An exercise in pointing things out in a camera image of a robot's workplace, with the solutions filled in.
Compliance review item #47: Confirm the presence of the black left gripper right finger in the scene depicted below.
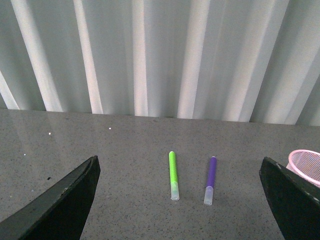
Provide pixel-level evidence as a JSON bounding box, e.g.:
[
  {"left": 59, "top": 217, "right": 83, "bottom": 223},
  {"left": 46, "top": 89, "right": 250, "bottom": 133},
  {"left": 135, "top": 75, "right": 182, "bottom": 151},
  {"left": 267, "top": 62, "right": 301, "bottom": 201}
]
[{"left": 259, "top": 157, "right": 320, "bottom": 240}]

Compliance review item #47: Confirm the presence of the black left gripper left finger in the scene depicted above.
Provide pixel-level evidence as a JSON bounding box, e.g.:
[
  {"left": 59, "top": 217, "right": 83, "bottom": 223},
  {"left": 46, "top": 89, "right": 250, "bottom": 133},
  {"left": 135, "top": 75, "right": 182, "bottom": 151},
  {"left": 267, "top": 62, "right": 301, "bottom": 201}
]
[{"left": 0, "top": 156, "right": 101, "bottom": 240}]

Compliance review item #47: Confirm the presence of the purple pen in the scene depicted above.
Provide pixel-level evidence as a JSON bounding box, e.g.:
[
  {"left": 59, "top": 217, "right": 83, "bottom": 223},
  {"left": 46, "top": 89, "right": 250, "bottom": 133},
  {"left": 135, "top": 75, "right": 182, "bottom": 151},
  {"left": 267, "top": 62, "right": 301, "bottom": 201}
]
[{"left": 203, "top": 156, "right": 217, "bottom": 206}]

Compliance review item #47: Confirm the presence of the pink mesh cup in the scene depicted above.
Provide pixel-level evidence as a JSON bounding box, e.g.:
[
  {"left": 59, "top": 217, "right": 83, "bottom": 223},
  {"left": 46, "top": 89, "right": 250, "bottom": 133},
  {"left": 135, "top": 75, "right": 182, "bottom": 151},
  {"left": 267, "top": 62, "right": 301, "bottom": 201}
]
[{"left": 286, "top": 149, "right": 320, "bottom": 188}]

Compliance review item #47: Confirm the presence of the green pen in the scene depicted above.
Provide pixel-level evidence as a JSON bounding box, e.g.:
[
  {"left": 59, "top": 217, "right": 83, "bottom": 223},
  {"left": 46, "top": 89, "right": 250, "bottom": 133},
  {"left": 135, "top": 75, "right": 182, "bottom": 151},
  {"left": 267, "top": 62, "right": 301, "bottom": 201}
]
[{"left": 168, "top": 151, "right": 180, "bottom": 201}]

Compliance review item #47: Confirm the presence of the white pleated curtain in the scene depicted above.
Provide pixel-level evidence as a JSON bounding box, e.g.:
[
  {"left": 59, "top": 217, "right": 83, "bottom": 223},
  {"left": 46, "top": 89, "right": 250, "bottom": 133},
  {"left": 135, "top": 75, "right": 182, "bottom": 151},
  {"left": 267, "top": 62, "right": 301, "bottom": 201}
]
[{"left": 0, "top": 0, "right": 320, "bottom": 126}]

